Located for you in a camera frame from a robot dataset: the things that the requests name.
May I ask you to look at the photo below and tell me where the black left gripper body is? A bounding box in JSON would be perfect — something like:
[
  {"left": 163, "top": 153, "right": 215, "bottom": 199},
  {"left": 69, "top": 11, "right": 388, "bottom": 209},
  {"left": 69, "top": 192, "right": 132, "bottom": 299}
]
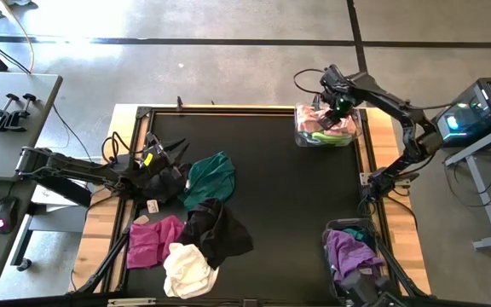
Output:
[{"left": 136, "top": 132, "right": 176, "bottom": 176}]

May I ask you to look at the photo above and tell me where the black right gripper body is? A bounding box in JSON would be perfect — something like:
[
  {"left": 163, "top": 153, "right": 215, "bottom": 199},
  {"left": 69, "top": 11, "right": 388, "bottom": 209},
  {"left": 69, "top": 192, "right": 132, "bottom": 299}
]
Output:
[{"left": 319, "top": 63, "right": 358, "bottom": 117}]

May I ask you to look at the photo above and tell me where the pink towel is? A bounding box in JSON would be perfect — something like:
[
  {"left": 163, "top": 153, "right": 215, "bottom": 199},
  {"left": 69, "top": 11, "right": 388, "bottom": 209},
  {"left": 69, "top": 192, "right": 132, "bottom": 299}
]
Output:
[{"left": 296, "top": 104, "right": 358, "bottom": 138}]

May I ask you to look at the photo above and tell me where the teal towel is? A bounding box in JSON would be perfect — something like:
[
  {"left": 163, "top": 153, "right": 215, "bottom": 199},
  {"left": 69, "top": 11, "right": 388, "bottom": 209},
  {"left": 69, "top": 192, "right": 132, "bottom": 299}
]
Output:
[{"left": 178, "top": 151, "right": 237, "bottom": 211}]

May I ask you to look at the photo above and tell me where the black towel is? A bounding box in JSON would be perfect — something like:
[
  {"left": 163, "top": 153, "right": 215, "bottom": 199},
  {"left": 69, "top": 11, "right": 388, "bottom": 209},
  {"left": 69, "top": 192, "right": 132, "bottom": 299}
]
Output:
[{"left": 176, "top": 197, "right": 255, "bottom": 271}]

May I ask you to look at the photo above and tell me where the magenta towel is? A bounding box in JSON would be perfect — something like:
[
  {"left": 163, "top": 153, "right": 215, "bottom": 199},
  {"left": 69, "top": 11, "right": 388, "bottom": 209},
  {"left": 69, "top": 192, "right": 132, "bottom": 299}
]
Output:
[{"left": 125, "top": 215, "right": 186, "bottom": 270}]

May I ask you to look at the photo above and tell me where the blue towel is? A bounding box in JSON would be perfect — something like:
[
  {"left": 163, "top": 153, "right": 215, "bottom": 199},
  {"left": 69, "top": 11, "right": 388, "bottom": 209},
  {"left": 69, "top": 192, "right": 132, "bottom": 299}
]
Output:
[{"left": 342, "top": 227, "right": 377, "bottom": 251}]

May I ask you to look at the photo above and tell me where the dark plastic basket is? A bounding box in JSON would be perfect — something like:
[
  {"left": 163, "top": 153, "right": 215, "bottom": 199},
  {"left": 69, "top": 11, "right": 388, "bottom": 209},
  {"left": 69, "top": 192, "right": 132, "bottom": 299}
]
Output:
[{"left": 321, "top": 217, "right": 390, "bottom": 306}]

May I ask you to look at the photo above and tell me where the green towel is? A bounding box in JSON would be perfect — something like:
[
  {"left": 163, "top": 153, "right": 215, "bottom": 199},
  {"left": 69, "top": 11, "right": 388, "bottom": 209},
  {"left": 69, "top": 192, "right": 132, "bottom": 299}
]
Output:
[{"left": 309, "top": 130, "right": 354, "bottom": 147}]

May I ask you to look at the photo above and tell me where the clear plastic bin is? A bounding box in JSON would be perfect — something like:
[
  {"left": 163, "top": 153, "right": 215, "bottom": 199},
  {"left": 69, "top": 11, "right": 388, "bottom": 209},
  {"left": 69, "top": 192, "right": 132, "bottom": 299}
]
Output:
[{"left": 294, "top": 101, "right": 364, "bottom": 148}]

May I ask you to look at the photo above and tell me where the dark grey towel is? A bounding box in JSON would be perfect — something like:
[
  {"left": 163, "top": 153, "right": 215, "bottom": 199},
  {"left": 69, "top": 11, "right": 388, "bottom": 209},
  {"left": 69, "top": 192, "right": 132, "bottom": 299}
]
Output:
[{"left": 142, "top": 163, "right": 194, "bottom": 205}]

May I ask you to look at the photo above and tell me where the white box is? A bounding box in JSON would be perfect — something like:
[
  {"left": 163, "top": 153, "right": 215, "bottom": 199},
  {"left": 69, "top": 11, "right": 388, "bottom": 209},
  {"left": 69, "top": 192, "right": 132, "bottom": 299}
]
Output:
[{"left": 29, "top": 182, "right": 88, "bottom": 215}]

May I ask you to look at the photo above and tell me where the white towel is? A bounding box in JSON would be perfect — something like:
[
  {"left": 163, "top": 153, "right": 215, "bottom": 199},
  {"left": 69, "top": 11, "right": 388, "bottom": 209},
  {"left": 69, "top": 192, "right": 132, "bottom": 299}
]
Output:
[{"left": 162, "top": 242, "right": 221, "bottom": 300}]

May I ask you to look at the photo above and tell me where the purple towel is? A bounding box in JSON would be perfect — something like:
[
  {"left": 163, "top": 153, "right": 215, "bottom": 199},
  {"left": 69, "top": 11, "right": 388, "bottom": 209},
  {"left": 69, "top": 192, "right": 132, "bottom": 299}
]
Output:
[{"left": 326, "top": 229, "right": 385, "bottom": 283}]

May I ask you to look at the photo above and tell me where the black desk clamp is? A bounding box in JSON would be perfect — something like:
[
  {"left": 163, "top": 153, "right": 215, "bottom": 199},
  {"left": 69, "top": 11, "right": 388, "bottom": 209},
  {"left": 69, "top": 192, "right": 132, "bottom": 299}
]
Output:
[
  {"left": 2, "top": 92, "right": 38, "bottom": 134},
  {"left": 0, "top": 92, "right": 20, "bottom": 131}
]

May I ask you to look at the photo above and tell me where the computer tower with lights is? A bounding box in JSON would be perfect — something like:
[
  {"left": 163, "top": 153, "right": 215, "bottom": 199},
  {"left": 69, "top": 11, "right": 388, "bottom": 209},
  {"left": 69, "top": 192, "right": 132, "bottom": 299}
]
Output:
[{"left": 435, "top": 76, "right": 491, "bottom": 148}]

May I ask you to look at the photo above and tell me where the silver metal plate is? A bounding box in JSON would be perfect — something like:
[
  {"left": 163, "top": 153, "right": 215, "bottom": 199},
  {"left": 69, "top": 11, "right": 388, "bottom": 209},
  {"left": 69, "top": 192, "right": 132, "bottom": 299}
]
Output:
[{"left": 107, "top": 298, "right": 157, "bottom": 307}]

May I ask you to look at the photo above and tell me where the black computer mouse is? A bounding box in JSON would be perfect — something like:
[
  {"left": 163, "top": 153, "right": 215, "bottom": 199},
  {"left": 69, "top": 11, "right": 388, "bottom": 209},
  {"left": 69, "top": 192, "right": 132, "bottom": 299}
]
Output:
[{"left": 0, "top": 195, "right": 20, "bottom": 235}]

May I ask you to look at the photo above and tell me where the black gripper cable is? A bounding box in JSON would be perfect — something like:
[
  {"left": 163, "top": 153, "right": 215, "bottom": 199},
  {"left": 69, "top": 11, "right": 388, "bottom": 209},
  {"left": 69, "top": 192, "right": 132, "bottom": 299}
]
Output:
[{"left": 292, "top": 67, "right": 328, "bottom": 97}]

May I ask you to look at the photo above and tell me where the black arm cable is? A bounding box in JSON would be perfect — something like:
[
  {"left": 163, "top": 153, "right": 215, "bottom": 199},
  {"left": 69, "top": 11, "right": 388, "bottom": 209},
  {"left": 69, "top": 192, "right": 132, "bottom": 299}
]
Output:
[{"left": 101, "top": 130, "right": 145, "bottom": 167}]

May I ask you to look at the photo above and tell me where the silver metal bracket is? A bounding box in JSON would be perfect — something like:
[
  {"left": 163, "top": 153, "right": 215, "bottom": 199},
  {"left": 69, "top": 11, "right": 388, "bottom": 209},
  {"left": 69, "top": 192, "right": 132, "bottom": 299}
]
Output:
[{"left": 358, "top": 171, "right": 412, "bottom": 188}]

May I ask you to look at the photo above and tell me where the black aluminium table frame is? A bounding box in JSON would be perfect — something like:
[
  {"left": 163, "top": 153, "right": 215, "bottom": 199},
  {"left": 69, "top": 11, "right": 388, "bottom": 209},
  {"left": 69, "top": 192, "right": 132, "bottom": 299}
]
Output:
[{"left": 100, "top": 104, "right": 400, "bottom": 300}]

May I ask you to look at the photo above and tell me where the black diagonal frame strut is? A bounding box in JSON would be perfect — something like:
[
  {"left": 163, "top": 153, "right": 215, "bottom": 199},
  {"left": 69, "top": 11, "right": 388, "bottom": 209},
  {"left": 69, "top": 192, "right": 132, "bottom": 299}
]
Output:
[
  {"left": 374, "top": 235, "right": 429, "bottom": 299},
  {"left": 73, "top": 224, "right": 132, "bottom": 296}
]

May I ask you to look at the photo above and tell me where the orange cable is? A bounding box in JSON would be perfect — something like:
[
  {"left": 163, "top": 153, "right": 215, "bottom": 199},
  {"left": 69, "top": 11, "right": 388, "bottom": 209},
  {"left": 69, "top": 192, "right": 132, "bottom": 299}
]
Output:
[{"left": 0, "top": 0, "right": 36, "bottom": 74}]

